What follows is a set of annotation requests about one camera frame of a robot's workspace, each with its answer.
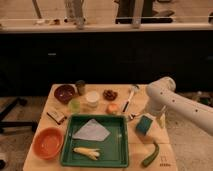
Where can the small orange cup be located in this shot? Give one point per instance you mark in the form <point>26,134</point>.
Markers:
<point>112,108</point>

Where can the light green cup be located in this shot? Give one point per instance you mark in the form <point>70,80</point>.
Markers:
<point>74,106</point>

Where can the green plastic tray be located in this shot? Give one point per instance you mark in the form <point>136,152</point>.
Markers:
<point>113,149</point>

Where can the grey folded cloth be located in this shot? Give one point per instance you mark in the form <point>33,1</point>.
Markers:
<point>92,131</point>

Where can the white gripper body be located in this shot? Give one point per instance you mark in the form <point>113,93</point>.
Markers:
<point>159,114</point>

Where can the white round container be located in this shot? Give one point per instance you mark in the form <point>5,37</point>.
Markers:
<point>92,98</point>

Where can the green zucchini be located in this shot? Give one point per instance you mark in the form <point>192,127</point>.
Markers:
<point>148,160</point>

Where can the teal sponge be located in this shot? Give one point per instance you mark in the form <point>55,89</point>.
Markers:
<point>144,125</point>

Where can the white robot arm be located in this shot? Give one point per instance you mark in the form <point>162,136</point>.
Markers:
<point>162,95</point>

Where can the brown cookie plate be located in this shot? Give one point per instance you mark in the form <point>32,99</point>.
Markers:
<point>110,95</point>

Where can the dark metal cup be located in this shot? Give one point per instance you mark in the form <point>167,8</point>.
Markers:
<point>80,85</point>

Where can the dark maroon bowl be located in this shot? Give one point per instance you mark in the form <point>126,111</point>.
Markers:
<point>64,93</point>

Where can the orange red bowl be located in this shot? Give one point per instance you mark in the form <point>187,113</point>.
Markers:
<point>48,143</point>

